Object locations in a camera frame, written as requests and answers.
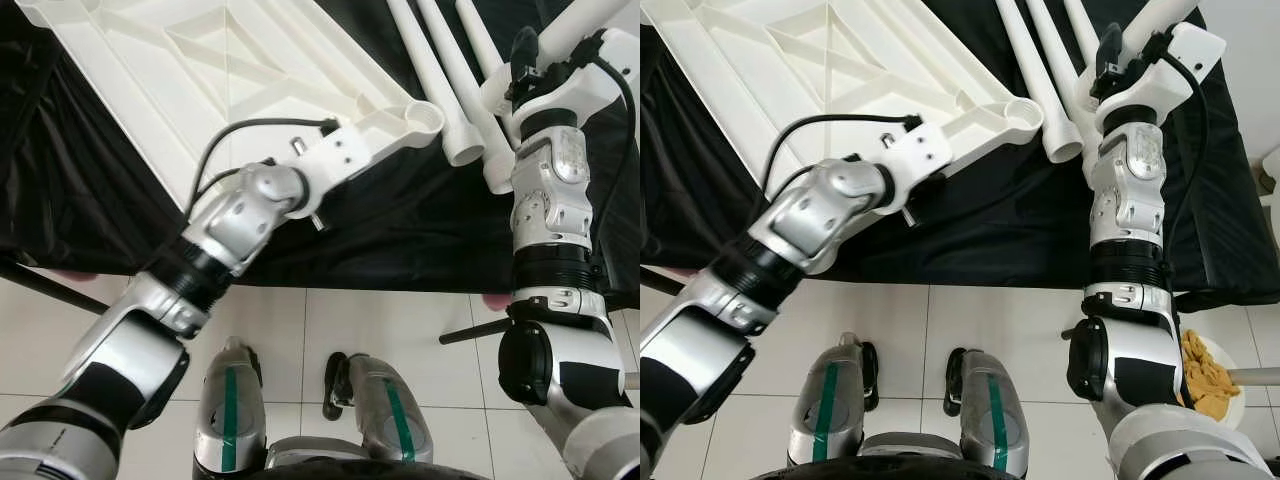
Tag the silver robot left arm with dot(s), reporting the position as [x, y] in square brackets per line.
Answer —
[800, 220]
[230, 225]

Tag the white round plate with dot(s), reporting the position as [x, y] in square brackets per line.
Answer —
[1232, 360]

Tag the pink white packet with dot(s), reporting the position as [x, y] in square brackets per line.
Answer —
[497, 301]

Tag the black robot right foot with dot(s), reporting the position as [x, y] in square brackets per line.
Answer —
[335, 385]
[954, 382]

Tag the silver robot right leg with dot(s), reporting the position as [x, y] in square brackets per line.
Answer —
[390, 408]
[995, 415]

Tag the black table cloth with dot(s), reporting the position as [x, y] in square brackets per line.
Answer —
[400, 230]
[980, 230]

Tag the black robot left foot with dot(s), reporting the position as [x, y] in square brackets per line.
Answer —
[872, 375]
[254, 365]

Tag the black robot foot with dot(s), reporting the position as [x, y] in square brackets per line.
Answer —
[872, 375]
[335, 385]
[954, 382]
[254, 365]

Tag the yellow crumpled cloth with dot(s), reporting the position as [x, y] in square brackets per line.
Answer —
[1210, 385]

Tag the black robot torso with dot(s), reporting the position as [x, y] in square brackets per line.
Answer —
[920, 472]
[340, 472]

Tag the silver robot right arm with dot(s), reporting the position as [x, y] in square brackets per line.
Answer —
[555, 200]
[1130, 200]

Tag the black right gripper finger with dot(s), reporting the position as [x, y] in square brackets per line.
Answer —
[1110, 52]
[525, 55]

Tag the white plastic children table top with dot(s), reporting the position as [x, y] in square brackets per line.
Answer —
[200, 60]
[800, 60]

